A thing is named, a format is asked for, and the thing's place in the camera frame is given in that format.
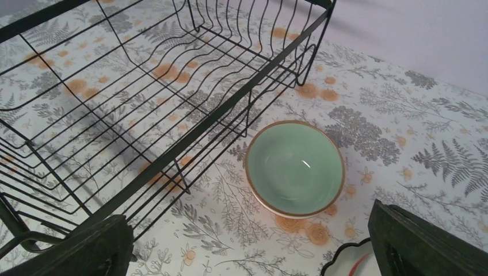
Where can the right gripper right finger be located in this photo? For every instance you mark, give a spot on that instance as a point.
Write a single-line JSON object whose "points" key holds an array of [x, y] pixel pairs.
{"points": [[405, 244]]}

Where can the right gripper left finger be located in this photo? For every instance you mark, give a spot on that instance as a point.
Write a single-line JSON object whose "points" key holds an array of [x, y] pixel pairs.
{"points": [[103, 249]]}

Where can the white cylindrical bowl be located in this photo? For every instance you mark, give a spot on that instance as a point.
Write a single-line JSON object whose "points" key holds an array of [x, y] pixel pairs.
{"points": [[353, 259]]}

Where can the mint green bowl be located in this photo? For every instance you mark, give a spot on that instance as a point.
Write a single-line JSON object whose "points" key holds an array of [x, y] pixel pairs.
{"points": [[294, 169]]}

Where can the black wire dish rack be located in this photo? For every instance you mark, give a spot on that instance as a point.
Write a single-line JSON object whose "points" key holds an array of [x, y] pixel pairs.
{"points": [[128, 107]]}

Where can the floral table mat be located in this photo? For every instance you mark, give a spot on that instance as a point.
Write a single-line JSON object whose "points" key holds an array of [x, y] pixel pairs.
{"points": [[406, 139]]}

